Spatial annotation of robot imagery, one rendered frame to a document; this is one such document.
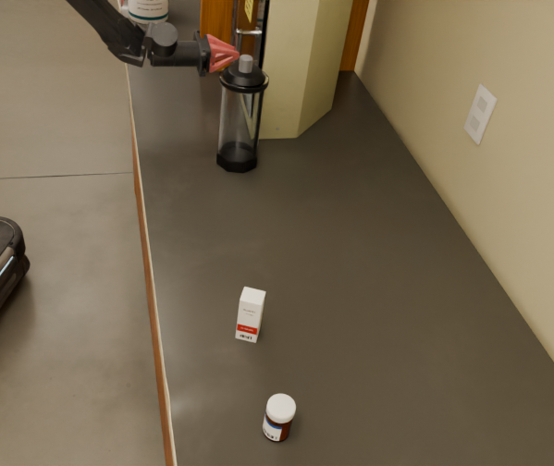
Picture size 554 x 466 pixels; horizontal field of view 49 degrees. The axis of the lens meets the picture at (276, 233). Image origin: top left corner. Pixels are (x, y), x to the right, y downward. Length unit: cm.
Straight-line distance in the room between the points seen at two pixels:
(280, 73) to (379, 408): 82
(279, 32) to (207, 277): 59
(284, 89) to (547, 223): 68
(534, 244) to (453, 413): 40
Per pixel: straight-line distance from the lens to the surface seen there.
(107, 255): 259
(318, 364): 107
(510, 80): 135
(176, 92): 175
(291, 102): 154
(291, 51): 147
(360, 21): 193
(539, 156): 127
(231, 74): 134
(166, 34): 139
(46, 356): 228
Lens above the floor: 179
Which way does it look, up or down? 41 degrees down
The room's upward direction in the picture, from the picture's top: 9 degrees clockwise
